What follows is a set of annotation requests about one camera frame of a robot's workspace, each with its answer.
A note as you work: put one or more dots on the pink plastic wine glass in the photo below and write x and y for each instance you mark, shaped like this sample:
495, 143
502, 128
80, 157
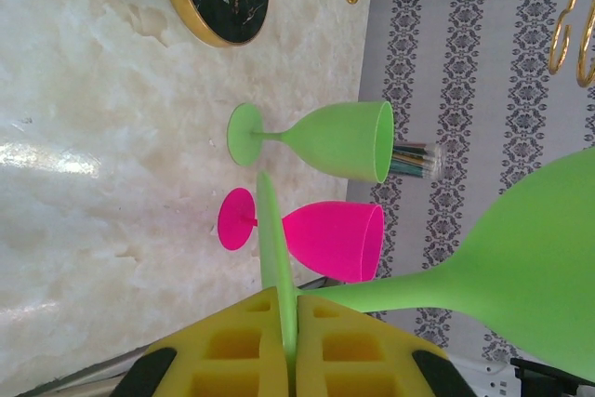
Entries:
334, 239

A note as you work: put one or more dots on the clear jar of sticks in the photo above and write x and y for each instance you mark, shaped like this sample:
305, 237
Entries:
416, 160

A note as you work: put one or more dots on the green plastic wine glass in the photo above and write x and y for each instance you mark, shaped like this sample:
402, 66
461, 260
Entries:
339, 141
534, 253

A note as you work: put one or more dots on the black equipment piece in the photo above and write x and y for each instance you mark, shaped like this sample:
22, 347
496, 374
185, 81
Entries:
553, 380

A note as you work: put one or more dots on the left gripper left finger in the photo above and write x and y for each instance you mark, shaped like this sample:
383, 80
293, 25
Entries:
223, 360

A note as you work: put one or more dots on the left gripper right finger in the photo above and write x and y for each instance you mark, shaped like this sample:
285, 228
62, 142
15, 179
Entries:
362, 360

